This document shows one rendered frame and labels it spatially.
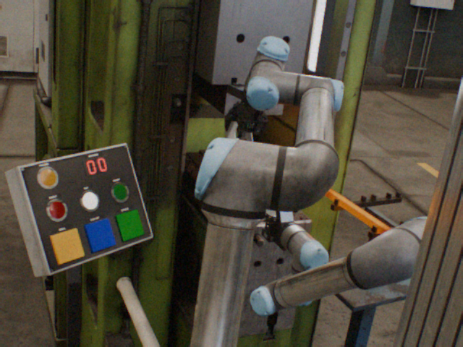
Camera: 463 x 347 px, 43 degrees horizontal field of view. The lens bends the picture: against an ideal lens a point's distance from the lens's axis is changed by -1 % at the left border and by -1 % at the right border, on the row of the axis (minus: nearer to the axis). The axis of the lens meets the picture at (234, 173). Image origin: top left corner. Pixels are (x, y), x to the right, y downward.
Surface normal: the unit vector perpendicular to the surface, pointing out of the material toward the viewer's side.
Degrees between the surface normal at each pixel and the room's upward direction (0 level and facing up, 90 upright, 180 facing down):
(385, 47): 90
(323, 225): 90
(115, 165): 60
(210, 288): 74
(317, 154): 23
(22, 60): 90
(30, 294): 0
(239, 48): 90
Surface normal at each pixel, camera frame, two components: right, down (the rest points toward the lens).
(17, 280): 0.11, -0.92
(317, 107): 0.00, -0.85
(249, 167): -0.04, -0.20
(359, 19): 0.39, 0.38
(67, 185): 0.70, -0.18
